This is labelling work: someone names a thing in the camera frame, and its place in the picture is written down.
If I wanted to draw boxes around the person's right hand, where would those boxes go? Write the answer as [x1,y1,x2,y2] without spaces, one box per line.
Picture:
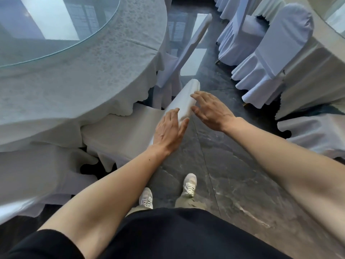
[190,91,238,132]

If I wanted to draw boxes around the person's left hand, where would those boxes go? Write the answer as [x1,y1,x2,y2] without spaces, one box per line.
[152,108,190,156]

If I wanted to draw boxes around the white covered banquet chair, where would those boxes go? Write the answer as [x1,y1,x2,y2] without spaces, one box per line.
[154,13,213,109]
[277,113,345,160]
[231,4,315,109]
[214,0,244,20]
[0,144,99,225]
[216,0,270,65]
[81,79,201,173]

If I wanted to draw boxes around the person's right forearm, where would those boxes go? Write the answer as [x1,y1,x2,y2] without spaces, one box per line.
[222,117,345,250]

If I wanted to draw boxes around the person's left forearm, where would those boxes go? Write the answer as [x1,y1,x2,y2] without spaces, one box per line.
[38,147,173,259]

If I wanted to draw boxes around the person's white right shoe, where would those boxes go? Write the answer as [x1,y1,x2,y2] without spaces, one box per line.
[183,173,197,198]

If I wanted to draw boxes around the person's white shoe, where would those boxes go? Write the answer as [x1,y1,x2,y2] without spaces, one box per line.
[183,173,197,198]
[139,187,153,210]

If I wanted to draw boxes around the person's khaki trousers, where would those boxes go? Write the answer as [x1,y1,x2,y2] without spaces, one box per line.
[125,195,207,218]

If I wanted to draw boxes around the person's white left shoe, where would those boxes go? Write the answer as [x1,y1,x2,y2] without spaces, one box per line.
[139,187,153,210]

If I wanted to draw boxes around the white round table cloth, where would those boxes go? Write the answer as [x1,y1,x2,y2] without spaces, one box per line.
[0,0,173,153]
[275,0,345,120]

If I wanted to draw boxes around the person's black shirt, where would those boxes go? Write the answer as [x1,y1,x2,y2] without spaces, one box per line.
[0,208,293,259]

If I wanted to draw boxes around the round glass table top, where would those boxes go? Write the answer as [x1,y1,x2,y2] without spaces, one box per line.
[307,0,345,30]
[0,0,121,68]

